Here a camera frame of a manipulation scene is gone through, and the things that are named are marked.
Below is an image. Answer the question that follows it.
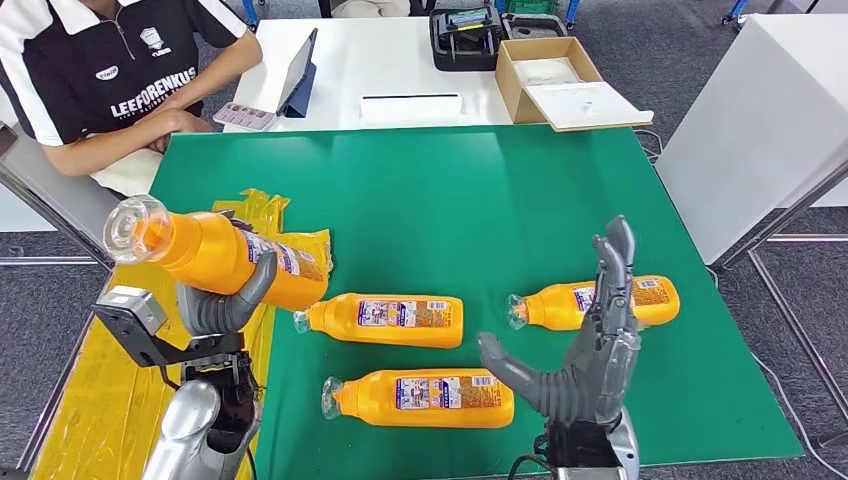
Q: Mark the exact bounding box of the smartphone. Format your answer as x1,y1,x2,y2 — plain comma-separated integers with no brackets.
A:
211,101,278,132

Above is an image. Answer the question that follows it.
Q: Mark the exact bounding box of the green plastic crate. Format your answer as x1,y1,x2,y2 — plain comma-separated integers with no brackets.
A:
503,0,559,16

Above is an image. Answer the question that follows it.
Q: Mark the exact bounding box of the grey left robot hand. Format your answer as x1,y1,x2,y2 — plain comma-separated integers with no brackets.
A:
175,209,280,338

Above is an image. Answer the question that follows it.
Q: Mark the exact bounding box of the person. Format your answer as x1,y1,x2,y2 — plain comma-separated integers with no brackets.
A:
0,0,264,198
329,0,412,19

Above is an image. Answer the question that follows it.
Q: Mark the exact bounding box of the white floor cable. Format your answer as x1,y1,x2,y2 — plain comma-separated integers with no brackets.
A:
748,351,848,480

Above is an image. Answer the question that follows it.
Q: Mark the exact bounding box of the orange detergent bottle clear cap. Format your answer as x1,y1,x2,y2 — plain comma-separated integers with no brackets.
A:
506,274,682,333
320,368,517,430
102,193,331,313
292,292,465,350

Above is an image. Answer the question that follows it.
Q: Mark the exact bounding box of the yellow taped plastic sheet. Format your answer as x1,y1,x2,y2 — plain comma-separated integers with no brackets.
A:
31,188,334,480

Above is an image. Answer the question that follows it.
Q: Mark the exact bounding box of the tablet in dark case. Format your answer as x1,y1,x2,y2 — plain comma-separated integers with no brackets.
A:
274,27,319,119

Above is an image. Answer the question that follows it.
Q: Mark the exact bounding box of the grey side table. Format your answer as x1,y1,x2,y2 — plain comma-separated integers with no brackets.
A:
0,82,127,272

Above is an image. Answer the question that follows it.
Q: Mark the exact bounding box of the black tool case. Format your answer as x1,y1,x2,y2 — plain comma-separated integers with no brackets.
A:
429,6,505,73

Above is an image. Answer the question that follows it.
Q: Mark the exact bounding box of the grey cable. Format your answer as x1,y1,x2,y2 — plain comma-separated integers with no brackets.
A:
632,127,665,164

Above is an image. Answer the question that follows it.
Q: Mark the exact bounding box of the grey moulded tray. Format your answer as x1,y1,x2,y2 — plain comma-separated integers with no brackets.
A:
498,13,570,42

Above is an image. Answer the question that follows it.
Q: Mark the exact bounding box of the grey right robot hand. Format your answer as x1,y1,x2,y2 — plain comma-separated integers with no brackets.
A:
476,215,643,429

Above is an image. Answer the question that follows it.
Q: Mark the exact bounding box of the person's right hand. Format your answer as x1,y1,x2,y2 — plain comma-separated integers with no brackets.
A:
170,113,215,136

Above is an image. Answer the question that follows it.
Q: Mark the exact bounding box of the white bag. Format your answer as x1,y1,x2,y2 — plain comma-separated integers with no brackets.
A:
513,57,584,87

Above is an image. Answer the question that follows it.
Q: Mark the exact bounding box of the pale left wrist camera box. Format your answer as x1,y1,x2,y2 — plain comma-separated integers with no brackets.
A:
92,286,246,369

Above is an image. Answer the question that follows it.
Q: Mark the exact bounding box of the open cardboard box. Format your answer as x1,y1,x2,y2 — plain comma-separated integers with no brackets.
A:
494,36,655,133

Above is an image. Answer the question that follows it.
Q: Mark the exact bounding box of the white side table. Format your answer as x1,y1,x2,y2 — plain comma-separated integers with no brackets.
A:
654,13,848,270

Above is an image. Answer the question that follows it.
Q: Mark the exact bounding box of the person's left hand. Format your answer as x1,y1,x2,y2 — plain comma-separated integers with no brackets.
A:
134,107,177,155

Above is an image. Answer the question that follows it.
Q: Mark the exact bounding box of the white flat box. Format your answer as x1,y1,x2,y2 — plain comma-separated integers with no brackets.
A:
359,92,464,123

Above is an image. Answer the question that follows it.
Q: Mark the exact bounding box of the green table mat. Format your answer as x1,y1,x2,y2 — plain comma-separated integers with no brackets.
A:
29,124,806,480

